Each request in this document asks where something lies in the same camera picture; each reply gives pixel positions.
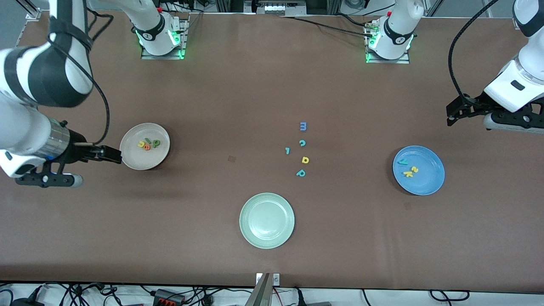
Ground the beige brown plate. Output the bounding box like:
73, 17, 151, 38
119, 123, 171, 171

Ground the blue plate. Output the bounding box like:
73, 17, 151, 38
392, 145, 445, 196

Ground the black orange power strip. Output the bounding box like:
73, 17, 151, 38
152, 289, 186, 306

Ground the pale green plate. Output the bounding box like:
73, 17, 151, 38
239, 193, 295, 249

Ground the grey metal beam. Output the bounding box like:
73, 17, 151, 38
244, 273, 273, 306

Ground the grey terminal block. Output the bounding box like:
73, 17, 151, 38
254, 0, 307, 16

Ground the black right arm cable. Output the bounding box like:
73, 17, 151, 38
47, 8, 114, 146

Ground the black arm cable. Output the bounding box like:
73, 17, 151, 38
449, 0, 505, 105
47, 8, 114, 146

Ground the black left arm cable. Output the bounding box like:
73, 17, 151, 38
449, 0, 505, 105

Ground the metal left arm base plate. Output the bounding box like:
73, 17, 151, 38
365, 21, 411, 65

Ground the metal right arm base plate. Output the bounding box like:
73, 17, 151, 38
141, 17, 188, 60

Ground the thick black table cable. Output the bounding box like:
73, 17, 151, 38
335, 13, 374, 28

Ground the aluminium corner bracket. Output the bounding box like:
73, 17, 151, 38
17, 0, 42, 21

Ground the thin black table cable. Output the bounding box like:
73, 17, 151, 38
278, 15, 375, 39

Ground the black looped floor cable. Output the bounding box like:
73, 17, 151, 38
428, 289, 471, 303

